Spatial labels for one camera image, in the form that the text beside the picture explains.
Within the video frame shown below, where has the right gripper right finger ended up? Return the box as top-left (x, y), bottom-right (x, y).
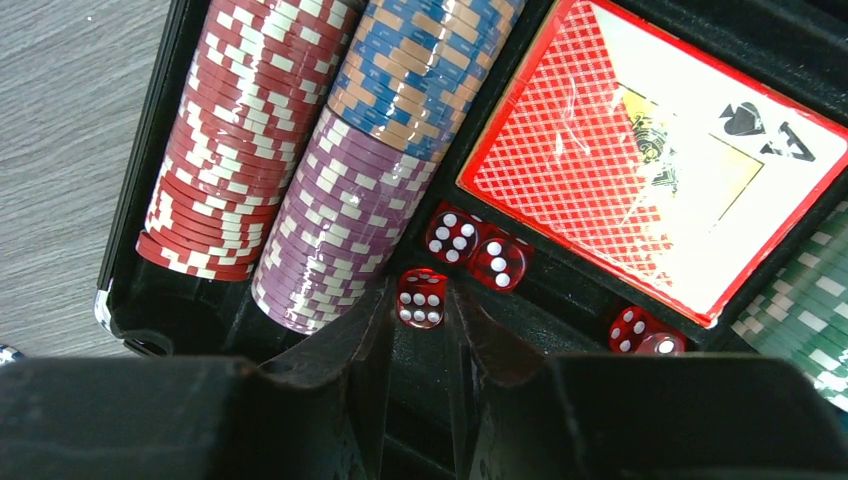
top-left (445, 281), bottom-right (544, 479)

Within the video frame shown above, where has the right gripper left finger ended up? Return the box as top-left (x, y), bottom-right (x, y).
top-left (260, 278), bottom-right (396, 479)

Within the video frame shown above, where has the red die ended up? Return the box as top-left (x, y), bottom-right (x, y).
top-left (608, 306), bottom-right (687, 355)
top-left (469, 227), bottom-right (535, 292)
top-left (396, 268), bottom-right (447, 330)
top-left (425, 206), bottom-right (483, 265)

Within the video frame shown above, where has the purple poker chip stack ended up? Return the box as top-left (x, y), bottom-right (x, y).
top-left (251, 108), bottom-right (438, 335)

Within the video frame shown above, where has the black poker chip case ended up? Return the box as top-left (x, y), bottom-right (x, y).
top-left (94, 1), bottom-right (847, 479)

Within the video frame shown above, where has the red playing card deck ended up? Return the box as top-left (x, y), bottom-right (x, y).
top-left (457, 1), bottom-right (847, 328)

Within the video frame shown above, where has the blue orange chip stack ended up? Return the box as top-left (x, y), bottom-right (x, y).
top-left (328, 1), bottom-right (525, 161)

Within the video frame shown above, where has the red poker chip stack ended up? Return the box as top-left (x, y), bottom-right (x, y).
top-left (135, 1), bottom-right (361, 281)

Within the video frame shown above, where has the green poker chip stack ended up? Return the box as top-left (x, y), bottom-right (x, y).
top-left (732, 200), bottom-right (847, 411)

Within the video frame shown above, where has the blue white chip lower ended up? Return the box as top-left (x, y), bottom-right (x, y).
top-left (0, 344), bottom-right (25, 366)

